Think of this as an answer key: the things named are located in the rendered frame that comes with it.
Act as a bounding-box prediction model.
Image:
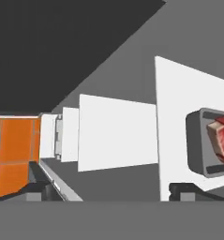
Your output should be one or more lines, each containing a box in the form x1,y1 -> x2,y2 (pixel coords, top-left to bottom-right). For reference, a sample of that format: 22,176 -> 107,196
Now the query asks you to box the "pale grey slotted fitting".
54,114 -> 64,161

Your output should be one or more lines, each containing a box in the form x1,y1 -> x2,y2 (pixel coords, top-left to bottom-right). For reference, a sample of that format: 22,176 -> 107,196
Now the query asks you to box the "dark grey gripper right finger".
168,182 -> 224,203

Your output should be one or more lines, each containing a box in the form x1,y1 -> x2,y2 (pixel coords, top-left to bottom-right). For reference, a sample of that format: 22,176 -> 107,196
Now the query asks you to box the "small white cupboard panel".
38,113 -> 59,160

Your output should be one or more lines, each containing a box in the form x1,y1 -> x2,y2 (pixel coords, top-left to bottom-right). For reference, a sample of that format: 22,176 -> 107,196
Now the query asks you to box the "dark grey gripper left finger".
0,160 -> 67,203

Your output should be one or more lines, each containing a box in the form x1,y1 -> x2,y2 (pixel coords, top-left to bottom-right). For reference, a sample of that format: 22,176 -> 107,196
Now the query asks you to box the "narrow white cupboard panel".
60,106 -> 81,163

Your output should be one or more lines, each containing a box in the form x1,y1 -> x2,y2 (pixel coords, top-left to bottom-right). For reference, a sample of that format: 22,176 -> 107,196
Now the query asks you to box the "wide white cupboard panel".
77,93 -> 159,173

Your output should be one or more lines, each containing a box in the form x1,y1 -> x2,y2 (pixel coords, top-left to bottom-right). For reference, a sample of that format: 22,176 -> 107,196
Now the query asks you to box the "grey meat container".
185,107 -> 224,179

